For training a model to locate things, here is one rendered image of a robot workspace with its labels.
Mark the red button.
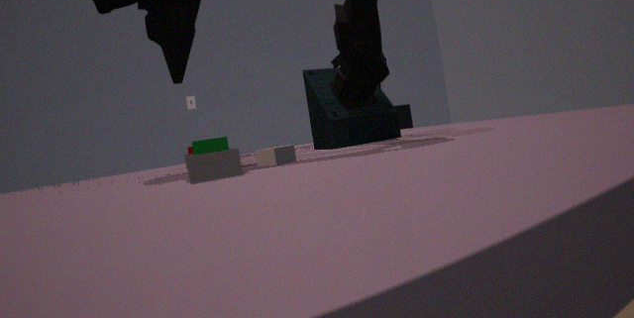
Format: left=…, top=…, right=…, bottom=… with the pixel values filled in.
left=184, top=147, right=194, bottom=158

